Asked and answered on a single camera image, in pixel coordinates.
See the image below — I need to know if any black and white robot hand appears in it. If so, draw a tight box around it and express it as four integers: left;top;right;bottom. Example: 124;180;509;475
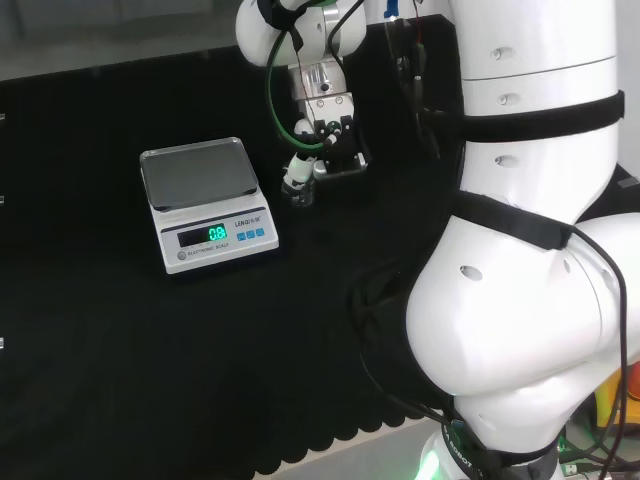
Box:
281;91;372;207

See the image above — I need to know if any small clear glass beaker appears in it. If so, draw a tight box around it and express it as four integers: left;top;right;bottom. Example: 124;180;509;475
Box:
286;179;317;208

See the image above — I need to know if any white electronic balance steel pan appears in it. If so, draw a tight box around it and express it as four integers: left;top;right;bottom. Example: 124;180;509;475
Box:
138;136;281;277

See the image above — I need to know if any black bench cloth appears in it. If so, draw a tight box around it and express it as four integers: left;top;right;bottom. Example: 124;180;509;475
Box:
0;13;640;480

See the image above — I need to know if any yellow stop button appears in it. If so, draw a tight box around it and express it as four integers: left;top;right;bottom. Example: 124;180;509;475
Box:
593;358;640;432

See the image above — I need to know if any green cable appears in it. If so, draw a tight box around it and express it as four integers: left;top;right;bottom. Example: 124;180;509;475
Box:
265;0;346;151

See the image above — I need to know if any black and orange cable bundle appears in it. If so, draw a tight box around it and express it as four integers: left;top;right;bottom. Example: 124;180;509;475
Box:
382;0;442;160

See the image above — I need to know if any looped black cable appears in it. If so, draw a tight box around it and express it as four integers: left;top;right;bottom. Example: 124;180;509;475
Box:
347;257;481;437

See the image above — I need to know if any long black cable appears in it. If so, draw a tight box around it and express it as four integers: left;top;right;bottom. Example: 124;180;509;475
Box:
569;227;632;474

